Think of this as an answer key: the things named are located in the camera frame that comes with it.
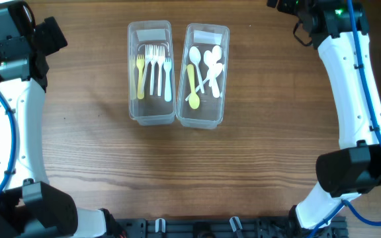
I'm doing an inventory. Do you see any white spoon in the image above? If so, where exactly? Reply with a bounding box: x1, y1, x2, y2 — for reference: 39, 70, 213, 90
210, 45, 222, 98
189, 46, 204, 94
204, 50, 215, 89
185, 63, 224, 101

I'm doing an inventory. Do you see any yellow plastic fork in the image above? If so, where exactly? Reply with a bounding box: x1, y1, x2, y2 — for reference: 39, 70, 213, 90
136, 54, 145, 100

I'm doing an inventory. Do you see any white plastic fork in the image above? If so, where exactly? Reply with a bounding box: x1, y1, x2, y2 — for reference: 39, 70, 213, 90
140, 44, 153, 94
157, 46, 165, 97
149, 45, 158, 96

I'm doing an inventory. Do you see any yellow plastic spoon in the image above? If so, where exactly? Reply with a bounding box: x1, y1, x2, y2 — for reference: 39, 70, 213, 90
187, 64, 200, 110

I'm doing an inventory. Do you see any light blue plastic fork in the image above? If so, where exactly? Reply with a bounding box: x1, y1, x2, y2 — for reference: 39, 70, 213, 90
163, 58, 172, 102

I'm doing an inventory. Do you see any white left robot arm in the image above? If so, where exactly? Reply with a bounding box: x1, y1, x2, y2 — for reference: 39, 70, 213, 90
0, 1, 108, 237

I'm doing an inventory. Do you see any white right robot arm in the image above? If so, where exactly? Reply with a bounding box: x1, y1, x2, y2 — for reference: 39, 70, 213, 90
267, 0, 381, 236

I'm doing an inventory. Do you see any clear right plastic container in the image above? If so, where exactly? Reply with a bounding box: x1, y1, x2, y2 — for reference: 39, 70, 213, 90
176, 23, 230, 129

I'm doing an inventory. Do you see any clear plastic container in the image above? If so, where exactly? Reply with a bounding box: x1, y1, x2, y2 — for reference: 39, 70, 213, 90
176, 23, 230, 129
128, 20, 176, 126

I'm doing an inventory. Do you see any clear left plastic container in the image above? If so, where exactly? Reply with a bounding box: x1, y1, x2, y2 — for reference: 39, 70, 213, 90
128, 20, 176, 126

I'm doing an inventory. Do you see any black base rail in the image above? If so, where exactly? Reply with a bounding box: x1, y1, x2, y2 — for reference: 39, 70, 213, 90
106, 215, 348, 238

